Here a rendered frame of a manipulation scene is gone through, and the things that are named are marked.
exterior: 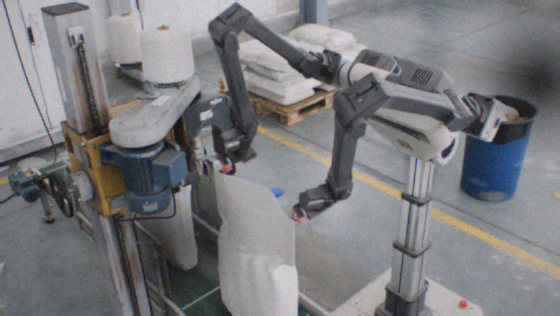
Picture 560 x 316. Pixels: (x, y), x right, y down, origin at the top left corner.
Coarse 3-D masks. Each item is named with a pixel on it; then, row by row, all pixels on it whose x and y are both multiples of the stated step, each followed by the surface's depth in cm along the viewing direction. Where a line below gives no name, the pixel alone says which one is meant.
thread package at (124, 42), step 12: (108, 24) 181; (120, 24) 178; (132, 24) 180; (144, 24) 184; (108, 36) 184; (120, 36) 180; (132, 36) 181; (120, 48) 182; (132, 48) 183; (120, 60) 184; (132, 60) 184
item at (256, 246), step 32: (224, 192) 211; (256, 192) 207; (224, 224) 217; (256, 224) 192; (288, 224) 184; (224, 256) 215; (256, 256) 198; (288, 256) 191; (224, 288) 226; (256, 288) 202; (288, 288) 201
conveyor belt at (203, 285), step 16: (64, 176) 342; (208, 240) 281; (208, 256) 269; (176, 272) 259; (192, 272) 259; (208, 272) 259; (176, 288) 249; (192, 288) 249; (208, 288) 249; (176, 304) 240; (192, 304) 240; (208, 304) 239
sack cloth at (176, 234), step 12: (180, 192) 241; (180, 204) 245; (144, 216) 256; (180, 216) 248; (144, 228) 266; (156, 228) 251; (168, 228) 249; (180, 228) 252; (192, 228) 261; (168, 240) 252; (180, 240) 254; (192, 240) 261; (168, 252) 256; (180, 252) 256; (192, 252) 263; (180, 264) 258; (192, 264) 262
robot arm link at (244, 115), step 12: (228, 36) 153; (216, 48) 161; (228, 48) 156; (228, 60) 162; (228, 72) 165; (240, 72) 168; (228, 84) 171; (240, 84) 171; (240, 96) 174; (240, 108) 177; (252, 108) 180; (240, 120) 181; (252, 120) 182
